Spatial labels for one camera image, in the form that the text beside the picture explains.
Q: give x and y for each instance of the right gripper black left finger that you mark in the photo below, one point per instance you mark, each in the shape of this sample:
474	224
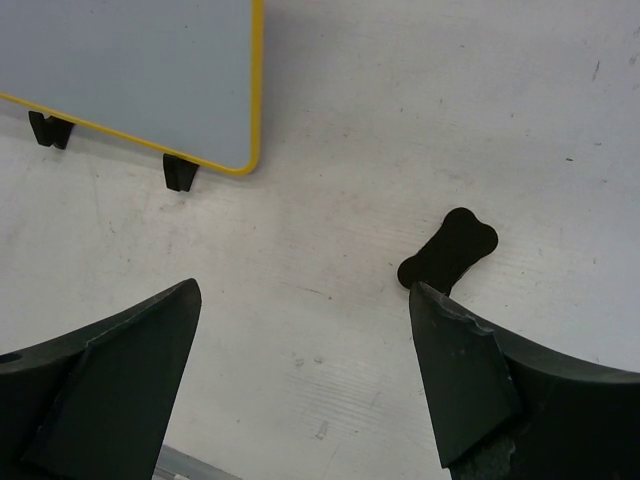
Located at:
95	403

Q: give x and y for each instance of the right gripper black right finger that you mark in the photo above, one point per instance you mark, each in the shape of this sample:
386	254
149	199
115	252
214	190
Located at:
505	407

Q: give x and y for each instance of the black whiteboard eraser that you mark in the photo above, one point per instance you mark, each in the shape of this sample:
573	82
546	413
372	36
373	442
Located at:
460	242

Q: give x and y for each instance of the yellow framed whiteboard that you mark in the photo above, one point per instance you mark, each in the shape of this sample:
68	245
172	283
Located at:
181	77

